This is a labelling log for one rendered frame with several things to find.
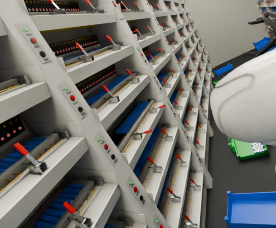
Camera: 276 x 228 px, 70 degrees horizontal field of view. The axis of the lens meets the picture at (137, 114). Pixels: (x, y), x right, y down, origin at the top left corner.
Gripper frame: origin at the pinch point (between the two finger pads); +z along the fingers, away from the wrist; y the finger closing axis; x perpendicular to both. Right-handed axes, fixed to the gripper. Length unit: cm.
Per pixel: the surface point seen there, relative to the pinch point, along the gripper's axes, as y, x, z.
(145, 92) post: 31, -35, 40
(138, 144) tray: 48, -54, -2
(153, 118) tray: 42, -39, 17
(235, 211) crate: 96, 9, -3
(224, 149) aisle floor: 82, 46, 48
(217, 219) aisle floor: 102, 1, 1
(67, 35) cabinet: 2, -81, 39
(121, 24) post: -7, -51, 41
